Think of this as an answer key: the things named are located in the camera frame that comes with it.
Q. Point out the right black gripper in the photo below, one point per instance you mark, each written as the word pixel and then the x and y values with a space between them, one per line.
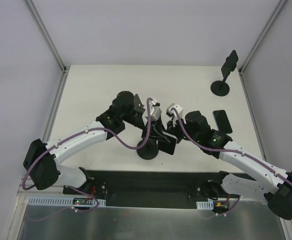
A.
pixel 178 131

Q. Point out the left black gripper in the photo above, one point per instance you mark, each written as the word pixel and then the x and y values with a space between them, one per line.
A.
pixel 154 130

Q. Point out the black clamp phone stand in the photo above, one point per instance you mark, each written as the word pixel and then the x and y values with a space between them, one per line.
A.
pixel 220 87
pixel 149 151

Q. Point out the white-edged black phone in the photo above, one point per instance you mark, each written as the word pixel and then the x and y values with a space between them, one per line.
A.
pixel 168 145

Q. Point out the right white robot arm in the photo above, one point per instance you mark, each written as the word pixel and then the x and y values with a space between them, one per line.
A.
pixel 269 184

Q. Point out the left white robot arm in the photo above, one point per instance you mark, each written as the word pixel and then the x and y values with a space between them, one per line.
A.
pixel 43 161

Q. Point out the grey stand with wooden base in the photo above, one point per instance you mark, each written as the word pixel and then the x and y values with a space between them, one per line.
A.
pixel 138 105

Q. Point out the blue-edged black phone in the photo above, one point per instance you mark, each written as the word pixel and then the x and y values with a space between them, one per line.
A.
pixel 222 121

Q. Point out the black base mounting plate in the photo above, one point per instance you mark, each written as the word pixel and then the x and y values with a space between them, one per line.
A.
pixel 142 189

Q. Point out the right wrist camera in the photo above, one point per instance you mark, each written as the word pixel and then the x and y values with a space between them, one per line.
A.
pixel 174 111

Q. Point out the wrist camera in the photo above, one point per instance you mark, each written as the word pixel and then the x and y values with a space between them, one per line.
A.
pixel 174 111
pixel 152 111

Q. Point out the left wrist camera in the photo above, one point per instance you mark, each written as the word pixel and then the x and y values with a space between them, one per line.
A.
pixel 152 111

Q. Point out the right white cable duct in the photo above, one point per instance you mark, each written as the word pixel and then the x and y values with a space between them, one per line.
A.
pixel 212 204

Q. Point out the white cable duct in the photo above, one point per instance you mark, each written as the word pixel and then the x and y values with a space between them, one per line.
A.
pixel 56 201
pixel 212 204

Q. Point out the left white cable duct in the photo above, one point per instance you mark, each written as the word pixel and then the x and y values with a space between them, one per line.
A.
pixel 56 201

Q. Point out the aluminium frame post left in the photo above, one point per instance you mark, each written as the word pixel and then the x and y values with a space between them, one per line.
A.
pixel 45 35

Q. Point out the aluminium frame post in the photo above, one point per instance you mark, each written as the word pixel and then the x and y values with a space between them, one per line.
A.
pixel 263 34
pixel 45 35

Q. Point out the aluminium frame post right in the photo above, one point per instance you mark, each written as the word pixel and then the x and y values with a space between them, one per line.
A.
pixel 263 34

